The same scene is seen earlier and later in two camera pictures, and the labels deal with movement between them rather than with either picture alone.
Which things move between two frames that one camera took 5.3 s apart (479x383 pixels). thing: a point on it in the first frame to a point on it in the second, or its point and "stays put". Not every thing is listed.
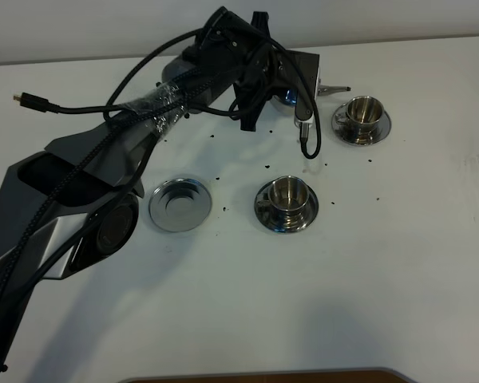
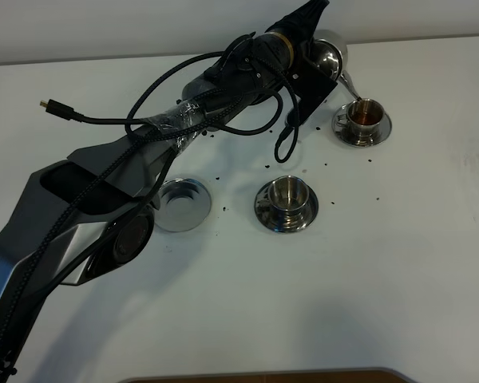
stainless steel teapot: x=279 y=112 to x=327 y=57
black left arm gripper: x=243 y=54 to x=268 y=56
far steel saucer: x=342 y=132 stays put
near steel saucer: x=268 y=215 stays put
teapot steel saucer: x=180 y=204 stays put
